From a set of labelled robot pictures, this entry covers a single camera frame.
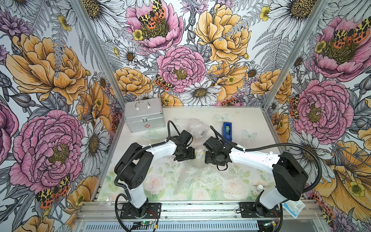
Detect blue tape dispenser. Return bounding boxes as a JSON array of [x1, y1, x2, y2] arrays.
[[222, 122, 232, 142]]

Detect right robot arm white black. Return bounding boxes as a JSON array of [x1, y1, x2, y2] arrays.
[[203, 130, 323, 217]]

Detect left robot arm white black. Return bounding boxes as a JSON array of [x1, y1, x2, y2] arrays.
[[114, 120, 196, 219]]

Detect silver metal first aid case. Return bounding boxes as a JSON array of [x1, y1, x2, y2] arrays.
[[124, 98, 165, 133]]

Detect white surgical packet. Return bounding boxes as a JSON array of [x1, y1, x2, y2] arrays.
[[282, 200, 306, 219]]

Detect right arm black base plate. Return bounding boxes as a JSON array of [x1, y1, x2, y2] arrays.
[[237, 202, 282, 218]]

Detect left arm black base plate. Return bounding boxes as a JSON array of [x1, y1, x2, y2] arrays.
[[119, 203, 162, 219]]

